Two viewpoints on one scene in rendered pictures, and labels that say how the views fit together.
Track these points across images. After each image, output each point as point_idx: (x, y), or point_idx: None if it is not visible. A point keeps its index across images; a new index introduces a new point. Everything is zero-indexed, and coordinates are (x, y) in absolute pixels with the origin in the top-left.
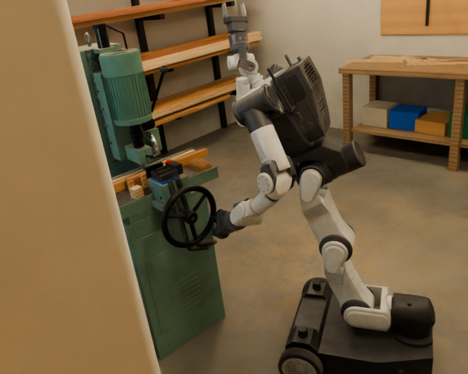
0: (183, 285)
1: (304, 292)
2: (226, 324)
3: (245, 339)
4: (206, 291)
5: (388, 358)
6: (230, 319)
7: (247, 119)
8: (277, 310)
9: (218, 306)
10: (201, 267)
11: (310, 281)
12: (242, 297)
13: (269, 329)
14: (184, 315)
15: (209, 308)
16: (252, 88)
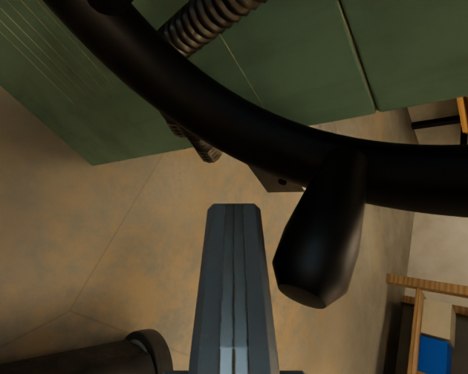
0: (67, 38)
1: (122, 370)
2: (66, 171)
3: (13, 224)
4: (103, 124)
5: None
6: (84, 178)
7: None
8: (115, 272)
9: (96, 153)
10: (145, 103)
11: (161, 363)
12: (148, 193)
13: (52, 271)
14: (19, 61)
15: (79, 130)
16: None
